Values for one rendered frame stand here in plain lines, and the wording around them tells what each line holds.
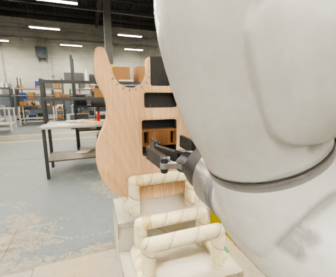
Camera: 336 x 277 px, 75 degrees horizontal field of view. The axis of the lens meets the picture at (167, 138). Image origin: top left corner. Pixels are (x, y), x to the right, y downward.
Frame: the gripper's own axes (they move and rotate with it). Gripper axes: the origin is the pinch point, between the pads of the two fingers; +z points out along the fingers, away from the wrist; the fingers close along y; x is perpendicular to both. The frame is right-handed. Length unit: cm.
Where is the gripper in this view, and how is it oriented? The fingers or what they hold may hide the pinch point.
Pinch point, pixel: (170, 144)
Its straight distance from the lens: 51.3
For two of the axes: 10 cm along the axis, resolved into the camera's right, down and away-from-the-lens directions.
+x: 0.0, -9.8, -2.1
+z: -3.3, -1.9, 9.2
